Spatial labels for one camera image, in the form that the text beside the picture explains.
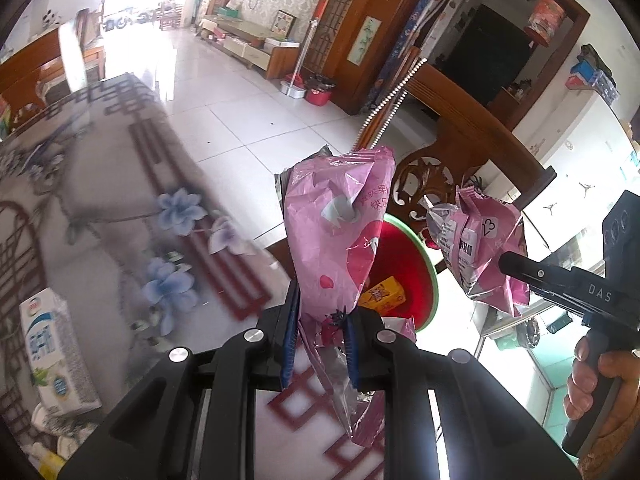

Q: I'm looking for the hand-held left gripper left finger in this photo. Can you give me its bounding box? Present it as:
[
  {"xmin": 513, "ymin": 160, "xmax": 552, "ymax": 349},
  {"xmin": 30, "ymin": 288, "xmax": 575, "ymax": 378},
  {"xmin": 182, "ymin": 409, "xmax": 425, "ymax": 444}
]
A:
[{"xmin": 56, "ymin": 281, "xmax": 302, "ymax": 480}]

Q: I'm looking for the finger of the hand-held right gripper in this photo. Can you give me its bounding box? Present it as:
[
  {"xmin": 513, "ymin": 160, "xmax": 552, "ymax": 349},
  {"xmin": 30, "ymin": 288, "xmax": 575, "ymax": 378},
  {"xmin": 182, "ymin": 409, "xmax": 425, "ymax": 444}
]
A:
[{"xmin": 497, "ymin": 251, "xmax": 577, "ymax": 312}]

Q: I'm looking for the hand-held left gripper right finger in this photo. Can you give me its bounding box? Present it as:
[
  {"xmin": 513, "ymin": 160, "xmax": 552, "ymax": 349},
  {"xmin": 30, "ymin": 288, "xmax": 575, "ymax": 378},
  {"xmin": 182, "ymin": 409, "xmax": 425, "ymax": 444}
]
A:
[{"xmin": 341, "ymin": 307, "xmax": 585, "ymax": 480}]

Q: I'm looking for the yellow snack box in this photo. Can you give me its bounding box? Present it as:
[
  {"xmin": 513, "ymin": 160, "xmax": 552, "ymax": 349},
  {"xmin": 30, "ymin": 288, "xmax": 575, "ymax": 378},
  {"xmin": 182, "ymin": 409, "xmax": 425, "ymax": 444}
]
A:
[{"xmin": 357, "ymin": 276, "xmax": 407, "ymax": 311}]

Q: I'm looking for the small pink wrapper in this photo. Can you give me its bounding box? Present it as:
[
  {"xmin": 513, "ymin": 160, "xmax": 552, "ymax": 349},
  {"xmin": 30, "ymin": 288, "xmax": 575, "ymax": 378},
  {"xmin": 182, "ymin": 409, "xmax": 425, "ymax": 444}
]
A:
[{"xmin": 425, "ymin": 185, "xmax": 532, "ymax": 317}]

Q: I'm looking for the red basin with green rim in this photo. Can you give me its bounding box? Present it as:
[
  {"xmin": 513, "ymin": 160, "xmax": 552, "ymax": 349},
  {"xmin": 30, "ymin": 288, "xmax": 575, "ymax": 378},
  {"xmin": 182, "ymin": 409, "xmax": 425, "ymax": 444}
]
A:
[{"xmin": 357, "ymin": 212, "xmax": 440, "ymax": 333}]

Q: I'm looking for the large pink wrapper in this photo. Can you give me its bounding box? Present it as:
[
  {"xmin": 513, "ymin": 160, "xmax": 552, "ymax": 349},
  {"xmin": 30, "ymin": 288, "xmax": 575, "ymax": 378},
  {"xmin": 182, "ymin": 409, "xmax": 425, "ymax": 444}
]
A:
[{"xmin": 274, "ymin": 144, "xmax": 418, "ymax": 448}]

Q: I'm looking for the person's right hand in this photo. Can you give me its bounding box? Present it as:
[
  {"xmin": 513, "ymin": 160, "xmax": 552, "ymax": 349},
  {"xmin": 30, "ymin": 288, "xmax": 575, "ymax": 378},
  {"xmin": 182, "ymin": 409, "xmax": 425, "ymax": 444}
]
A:
[{"xmin": 564, "ymin": 334, "xmax": 640, "ymax": 420}]

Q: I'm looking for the white refrigerator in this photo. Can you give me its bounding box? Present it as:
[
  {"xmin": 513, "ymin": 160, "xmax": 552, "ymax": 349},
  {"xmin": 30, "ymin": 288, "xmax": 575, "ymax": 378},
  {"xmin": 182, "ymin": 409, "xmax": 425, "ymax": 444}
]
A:
[{"xmin": 515, "ymin": 92, "xmax": 640, "ymax": 271}]

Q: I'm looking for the carved wooden chair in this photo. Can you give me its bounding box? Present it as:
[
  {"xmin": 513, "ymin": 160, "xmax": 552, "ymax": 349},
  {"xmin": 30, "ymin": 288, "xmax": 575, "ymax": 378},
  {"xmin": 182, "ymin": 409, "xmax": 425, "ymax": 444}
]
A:
[{"xmin": 390, "ymin": 62, "xmax": 558, "ymax": 271}]

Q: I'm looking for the blue patterned box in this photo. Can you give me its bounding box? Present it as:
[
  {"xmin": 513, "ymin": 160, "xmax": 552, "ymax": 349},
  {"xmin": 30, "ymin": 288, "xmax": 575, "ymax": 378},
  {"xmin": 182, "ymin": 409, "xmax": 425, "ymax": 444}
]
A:
[{"xmin": 565, "ymin": 45, "xmax": 621, "ymax": 103}]

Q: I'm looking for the white blue milk carton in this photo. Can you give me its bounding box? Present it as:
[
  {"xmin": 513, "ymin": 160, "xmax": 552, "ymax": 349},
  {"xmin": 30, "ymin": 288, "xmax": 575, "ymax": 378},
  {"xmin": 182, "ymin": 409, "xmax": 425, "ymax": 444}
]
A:
[{"xmin": 19, "ymin": 287, "xmax": 103, "ymax": 416}]

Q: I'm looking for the printed floral tablecloth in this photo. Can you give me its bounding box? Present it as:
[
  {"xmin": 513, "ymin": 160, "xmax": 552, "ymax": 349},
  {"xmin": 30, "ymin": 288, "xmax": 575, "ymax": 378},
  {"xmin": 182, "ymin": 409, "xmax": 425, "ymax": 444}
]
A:
[{"xmin": 0, "ymin": 74, "xmax": 386, "ymax": 480}]

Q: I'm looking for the white crumpled wrapper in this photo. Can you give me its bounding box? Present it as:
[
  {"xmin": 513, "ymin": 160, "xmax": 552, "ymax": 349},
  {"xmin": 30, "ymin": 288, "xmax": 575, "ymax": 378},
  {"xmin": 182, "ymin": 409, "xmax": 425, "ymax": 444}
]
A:
[{"xmin": 15, "ymin": 405, "xmax": 101, "ymax": 476}]

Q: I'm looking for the red round lantern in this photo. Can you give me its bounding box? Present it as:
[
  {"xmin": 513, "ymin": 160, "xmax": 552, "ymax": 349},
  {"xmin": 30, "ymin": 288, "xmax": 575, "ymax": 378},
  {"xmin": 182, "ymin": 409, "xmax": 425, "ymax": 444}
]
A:
[{"xmin": 527, "ymin": 0, "xmax": 568, "ymax": 43}]

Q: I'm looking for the blue printed roll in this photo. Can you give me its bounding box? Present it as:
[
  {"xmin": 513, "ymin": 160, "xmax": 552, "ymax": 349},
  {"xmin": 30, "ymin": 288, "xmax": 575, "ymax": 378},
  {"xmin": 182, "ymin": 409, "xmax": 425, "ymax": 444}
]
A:
[{"xmin": 372, "ymin": 0, "xmax": 451, "ymax": 106}]

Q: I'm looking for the low television cabinet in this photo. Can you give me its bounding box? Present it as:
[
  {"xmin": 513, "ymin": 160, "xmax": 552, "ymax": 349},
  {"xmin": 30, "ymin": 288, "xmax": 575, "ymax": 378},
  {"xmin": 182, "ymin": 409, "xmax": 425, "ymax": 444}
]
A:
[{"xmin": 197, "ymin": 15, "xmax": 301, "ymax": 81}]

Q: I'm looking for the mop pole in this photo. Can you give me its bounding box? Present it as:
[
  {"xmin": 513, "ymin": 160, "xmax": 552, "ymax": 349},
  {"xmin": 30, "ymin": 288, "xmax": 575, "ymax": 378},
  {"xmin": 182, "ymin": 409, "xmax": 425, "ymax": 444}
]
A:
[{"xmin": 295, "ymin": 2, "xmax": 328, "ymax": 86}]

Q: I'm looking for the framed picture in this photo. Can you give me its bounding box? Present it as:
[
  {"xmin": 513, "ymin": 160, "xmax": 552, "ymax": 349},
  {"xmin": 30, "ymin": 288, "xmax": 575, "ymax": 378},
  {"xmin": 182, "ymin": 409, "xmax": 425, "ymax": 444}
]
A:
[{"xmin": 272, "ymin": 10, "xmax": 297, "ymax": 41}]

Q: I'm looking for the white beaded cord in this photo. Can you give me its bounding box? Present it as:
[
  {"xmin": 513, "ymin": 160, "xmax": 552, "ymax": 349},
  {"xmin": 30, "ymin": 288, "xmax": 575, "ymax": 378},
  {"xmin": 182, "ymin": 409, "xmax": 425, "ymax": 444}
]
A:
[{"xmin": 350, "ymin": 57, "xmax": 428, "ymax": 153}]

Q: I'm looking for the green wall plaque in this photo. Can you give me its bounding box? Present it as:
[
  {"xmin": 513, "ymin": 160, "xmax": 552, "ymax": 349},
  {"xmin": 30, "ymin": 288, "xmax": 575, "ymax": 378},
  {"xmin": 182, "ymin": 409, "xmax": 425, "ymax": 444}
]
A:
[{"xmin": 347, "ymin": 16, "xmax": 383, "ymax": 65}]

